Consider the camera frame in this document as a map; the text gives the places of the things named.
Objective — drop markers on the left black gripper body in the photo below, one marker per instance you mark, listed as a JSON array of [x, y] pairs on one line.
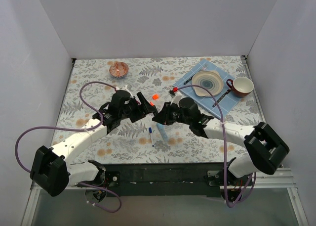
[[139, 109]]

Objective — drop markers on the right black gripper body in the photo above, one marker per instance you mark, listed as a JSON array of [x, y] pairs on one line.
[[167, 113]]

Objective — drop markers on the light blue highlighter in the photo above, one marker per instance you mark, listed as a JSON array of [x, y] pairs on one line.
[[162, 132]]

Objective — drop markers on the orange highlighter cap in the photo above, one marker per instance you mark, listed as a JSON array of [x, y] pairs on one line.
[[155, 97]]

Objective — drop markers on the white blue marker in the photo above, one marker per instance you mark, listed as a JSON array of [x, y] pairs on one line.
[[152, 139]]

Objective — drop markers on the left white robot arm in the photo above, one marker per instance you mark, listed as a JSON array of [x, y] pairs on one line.
[[52, 169]]

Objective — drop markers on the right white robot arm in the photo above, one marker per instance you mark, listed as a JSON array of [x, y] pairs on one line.
[[266, 150]]

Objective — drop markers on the red patterned small bowl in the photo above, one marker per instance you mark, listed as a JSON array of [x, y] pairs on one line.
[[119, 69]]

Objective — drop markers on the beige plate blue rings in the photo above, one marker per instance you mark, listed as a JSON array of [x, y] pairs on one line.
[[207, 83]]

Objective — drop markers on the blue checked cloth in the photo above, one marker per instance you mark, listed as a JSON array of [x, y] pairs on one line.
[[206, 85]]

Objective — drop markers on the red white mug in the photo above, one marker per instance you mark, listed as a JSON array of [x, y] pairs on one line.
[[240, 86]]

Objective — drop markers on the fork black handle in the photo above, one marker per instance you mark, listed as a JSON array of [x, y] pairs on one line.
[[202, 68]]

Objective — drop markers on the knife black handle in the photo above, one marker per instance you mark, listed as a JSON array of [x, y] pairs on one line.
[[221, 97]]

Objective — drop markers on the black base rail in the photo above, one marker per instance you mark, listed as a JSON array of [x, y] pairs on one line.
[[161, 179]]

